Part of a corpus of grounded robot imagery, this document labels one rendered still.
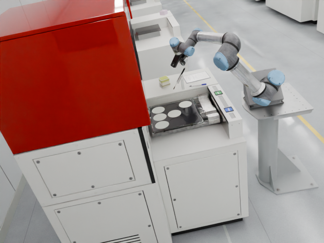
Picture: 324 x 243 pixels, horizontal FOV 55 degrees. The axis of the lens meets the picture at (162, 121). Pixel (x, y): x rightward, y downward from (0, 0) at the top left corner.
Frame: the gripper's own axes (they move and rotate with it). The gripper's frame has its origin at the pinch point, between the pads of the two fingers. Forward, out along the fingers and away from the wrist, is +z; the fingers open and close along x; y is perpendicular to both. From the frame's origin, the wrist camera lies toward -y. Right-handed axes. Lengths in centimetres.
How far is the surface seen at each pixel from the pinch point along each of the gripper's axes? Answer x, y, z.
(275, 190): -114, -33, 63
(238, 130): -77, -25, -24
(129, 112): -41, -61, -89
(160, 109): -15.0, -42.7, -11.4
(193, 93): -24.0, -15.4, -0.4
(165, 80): 0.9, -20.0, -4.9
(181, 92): -17.1, -20.8, -5.2
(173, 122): -35, -45, -22
